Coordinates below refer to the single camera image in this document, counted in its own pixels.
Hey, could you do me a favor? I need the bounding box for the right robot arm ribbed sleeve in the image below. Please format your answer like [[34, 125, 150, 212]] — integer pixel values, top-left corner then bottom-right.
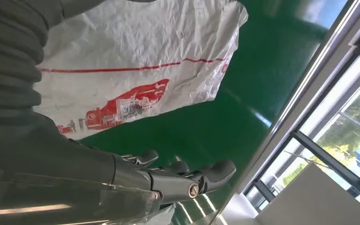
[[0, 0, 106, 120]]

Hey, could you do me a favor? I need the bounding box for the white cabinet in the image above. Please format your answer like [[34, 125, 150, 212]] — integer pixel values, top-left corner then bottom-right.
[[254, 163, 360, 225]]

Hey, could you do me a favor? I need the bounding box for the green conveyor belt aluminium frame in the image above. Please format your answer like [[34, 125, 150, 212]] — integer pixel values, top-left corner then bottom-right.
[[79, 0, 360, 225]]

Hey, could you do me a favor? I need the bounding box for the dark window frame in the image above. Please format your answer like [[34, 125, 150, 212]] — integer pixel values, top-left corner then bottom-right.
[[245, 18, 360, 213]]

